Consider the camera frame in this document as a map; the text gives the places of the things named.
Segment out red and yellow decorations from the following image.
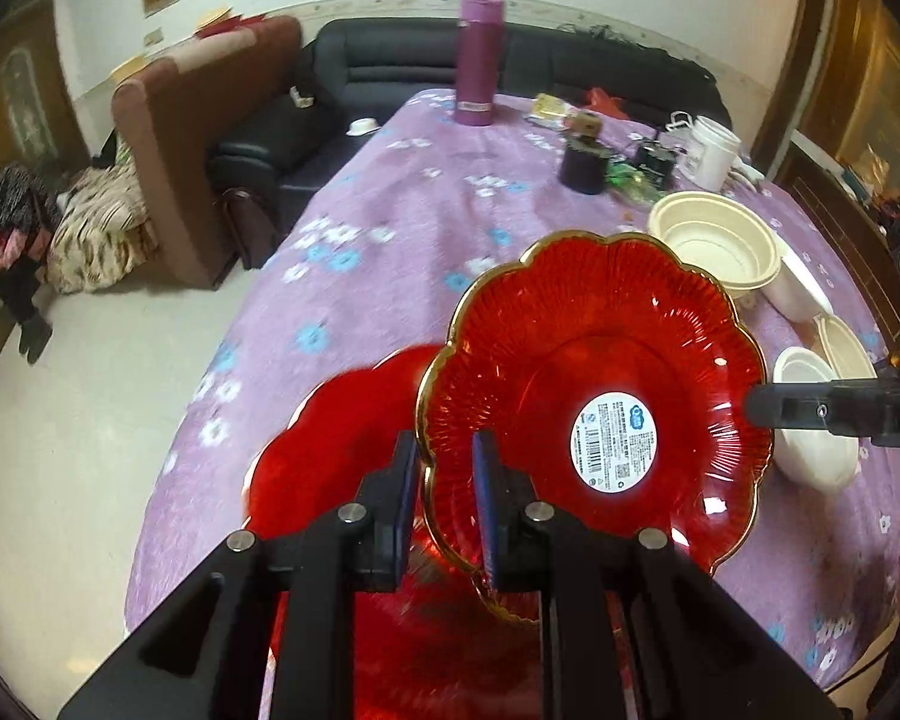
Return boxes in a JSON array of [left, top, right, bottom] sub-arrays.
[[193, 6, 260, 36]]

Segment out white plastic jar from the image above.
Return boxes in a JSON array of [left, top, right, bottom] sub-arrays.
[[688, 114, 743, 192]]

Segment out brown armchair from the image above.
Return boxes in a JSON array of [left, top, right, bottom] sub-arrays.
[[112, 15, 305, 290]]

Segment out decorated glass panel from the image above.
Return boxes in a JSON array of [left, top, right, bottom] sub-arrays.
[[817, 0, 900, 192]]

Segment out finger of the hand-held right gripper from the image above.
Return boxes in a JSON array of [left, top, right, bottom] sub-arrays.
[[744, 381, 900, 451]]

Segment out red packet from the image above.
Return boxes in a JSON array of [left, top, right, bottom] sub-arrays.
[[585, 86, 631, 119]]

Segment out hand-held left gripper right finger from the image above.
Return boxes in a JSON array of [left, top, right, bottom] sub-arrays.
[[472, 431, 841, 720]]

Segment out purple floral tablecloth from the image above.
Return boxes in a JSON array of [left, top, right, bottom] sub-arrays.
[[124, 88, 900, 720]]

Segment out yellow packet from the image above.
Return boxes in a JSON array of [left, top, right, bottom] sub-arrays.
[[529, 94, 571, 127]]

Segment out green wrapper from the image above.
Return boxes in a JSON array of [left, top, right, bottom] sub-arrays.
[[606, 161, 665, 205]]

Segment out dark clothes pile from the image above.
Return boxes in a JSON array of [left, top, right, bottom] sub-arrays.
[[0, 165, 65, 362]]

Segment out purple thermos bottle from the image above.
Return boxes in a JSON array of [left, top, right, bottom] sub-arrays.
[[454, 0, 505, 128]]

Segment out black leather sofa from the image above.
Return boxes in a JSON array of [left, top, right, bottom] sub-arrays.
[[208, 15, 732, 215]]

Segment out black electronic device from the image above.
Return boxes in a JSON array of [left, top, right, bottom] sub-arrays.
[[634, 139, 680, 192]]

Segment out brown bag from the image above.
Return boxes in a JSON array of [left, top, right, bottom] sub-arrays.
[[221, 187, 278, 271]]

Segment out black jar with cork top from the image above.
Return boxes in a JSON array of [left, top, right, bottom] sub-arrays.
[[559, 111, 610, 194]]

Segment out small cream plastic bowl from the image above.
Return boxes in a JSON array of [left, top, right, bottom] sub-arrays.
[[814, 311, 882, 385]]

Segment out red plate with white label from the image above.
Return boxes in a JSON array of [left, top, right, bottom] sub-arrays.
[[416, 229, 777, 625]]

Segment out striped blanket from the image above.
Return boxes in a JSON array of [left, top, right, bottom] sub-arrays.
[[45, 165, 155, 293]]

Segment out white cloth gloves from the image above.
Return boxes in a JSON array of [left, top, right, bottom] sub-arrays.
[[727, 156, 767, 190]]

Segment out red plate with gold rim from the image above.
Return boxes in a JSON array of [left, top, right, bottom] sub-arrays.
[[241, 345, 548, 720]]

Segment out black cables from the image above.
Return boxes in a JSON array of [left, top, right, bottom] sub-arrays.
[[555, 19, 691, 55]]

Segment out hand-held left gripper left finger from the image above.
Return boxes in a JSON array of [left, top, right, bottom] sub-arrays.
[[58, 431, 428, 720]]

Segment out white foam bowl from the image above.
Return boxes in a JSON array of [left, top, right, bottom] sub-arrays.
[[772, 345, 861, 496], [763, 249, 835, 323]]

